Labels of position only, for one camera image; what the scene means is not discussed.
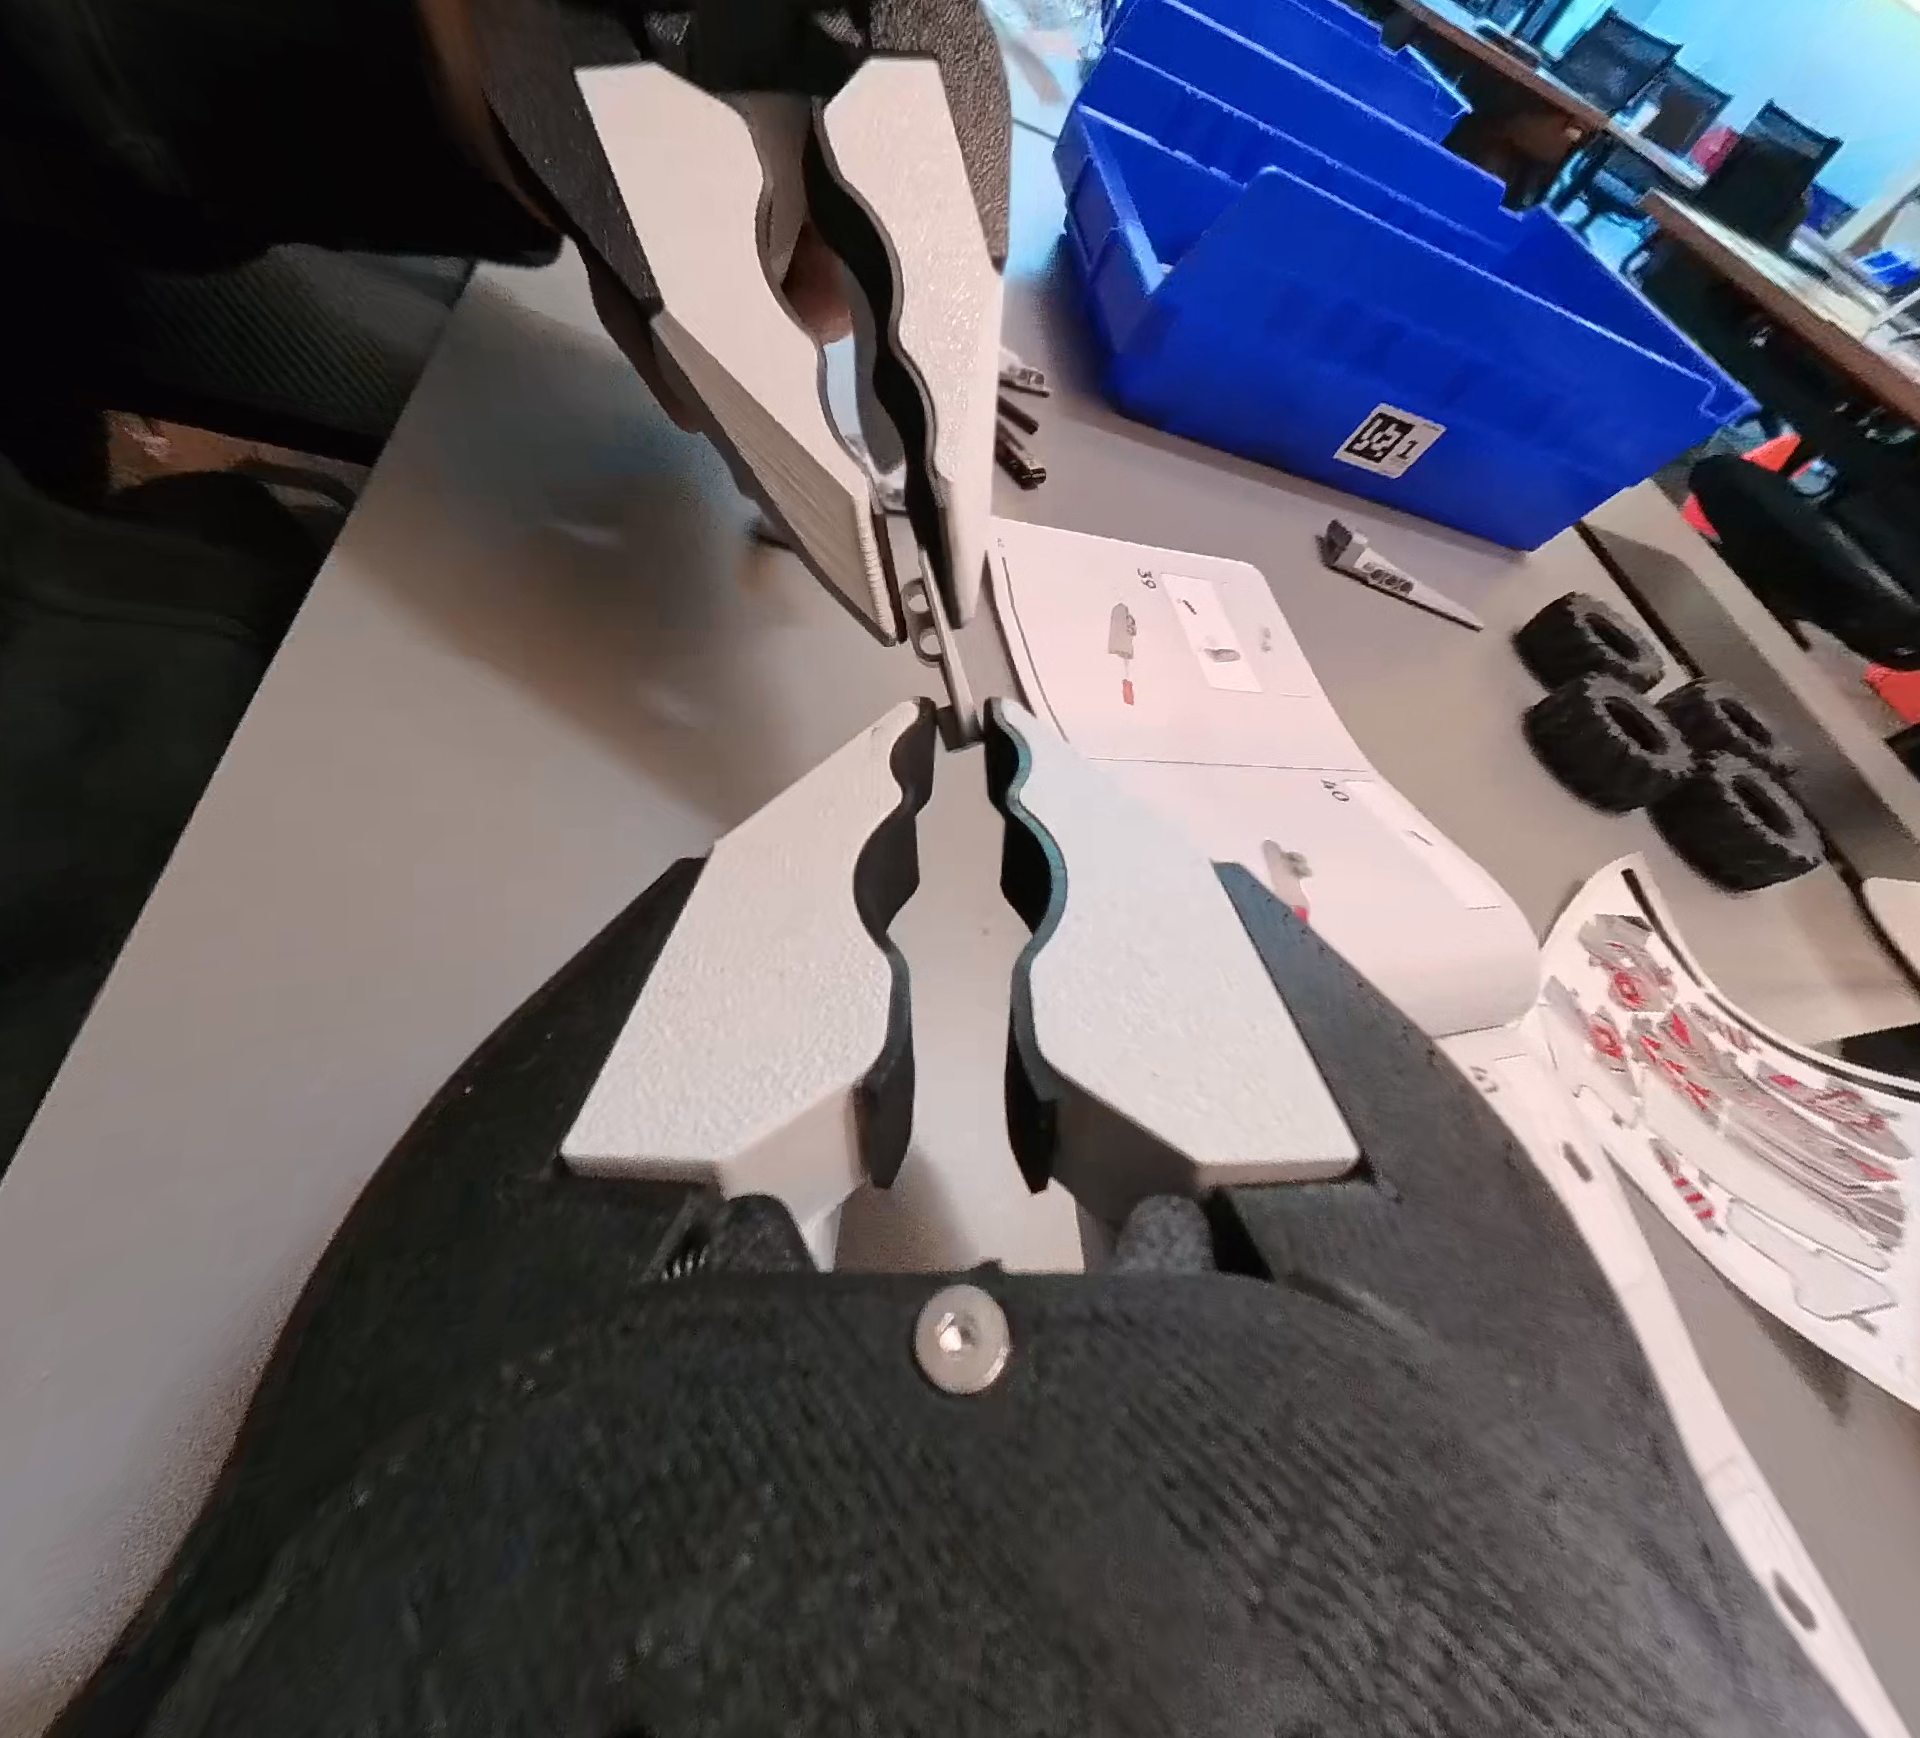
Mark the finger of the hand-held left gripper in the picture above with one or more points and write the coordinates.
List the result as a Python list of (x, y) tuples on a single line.
[(938, 269), (690, 222)]

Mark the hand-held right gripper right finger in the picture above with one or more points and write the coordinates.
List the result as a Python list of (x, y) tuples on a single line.
[(1185, 1018)]

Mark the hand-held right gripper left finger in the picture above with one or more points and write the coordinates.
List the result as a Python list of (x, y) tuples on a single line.
[(751, 1003)]

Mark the blue plastic storage bin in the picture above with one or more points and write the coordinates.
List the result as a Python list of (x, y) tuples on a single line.
[(1245, 12), (1275, 419)]

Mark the grey perforated beam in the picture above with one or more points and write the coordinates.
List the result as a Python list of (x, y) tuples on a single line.
[(949, 681)]

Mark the person's left forearm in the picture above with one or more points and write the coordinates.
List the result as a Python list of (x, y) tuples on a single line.
[(180, 12)]

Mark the grey desk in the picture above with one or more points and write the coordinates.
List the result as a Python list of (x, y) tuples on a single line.
[(451, 793)]

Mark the person's left hand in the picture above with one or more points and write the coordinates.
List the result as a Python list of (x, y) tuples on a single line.
[(451, 12)]

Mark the black axle rod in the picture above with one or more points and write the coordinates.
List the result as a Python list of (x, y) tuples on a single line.
[(1021, 445)]

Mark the open instruction booklet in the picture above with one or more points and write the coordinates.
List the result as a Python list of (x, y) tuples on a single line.
[(1200, 702)]

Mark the light grey panel piece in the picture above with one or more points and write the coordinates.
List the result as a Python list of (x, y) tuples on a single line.
[(1389, 581)]

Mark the black toy tyre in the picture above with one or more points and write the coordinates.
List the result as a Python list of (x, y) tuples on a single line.
[(1724, 727), (1740, 822), (1591, 643), (1598, 748)]

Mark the sticker sheet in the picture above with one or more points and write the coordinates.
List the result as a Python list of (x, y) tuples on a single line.
[(1724, 1092)]

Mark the long wooden table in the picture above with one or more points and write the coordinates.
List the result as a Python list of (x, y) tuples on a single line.
[(1485, 43), (1800, 282)]

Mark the person's dark clothing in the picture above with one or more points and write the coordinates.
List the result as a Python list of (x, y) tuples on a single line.
[(121, 718)]

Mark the black office chair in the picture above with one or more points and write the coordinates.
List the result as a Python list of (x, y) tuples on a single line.
[(1681, 119), (1612, 66), (1770, 170)]

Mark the black round stool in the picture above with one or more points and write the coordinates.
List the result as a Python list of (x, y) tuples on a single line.
[(1800, 553)]

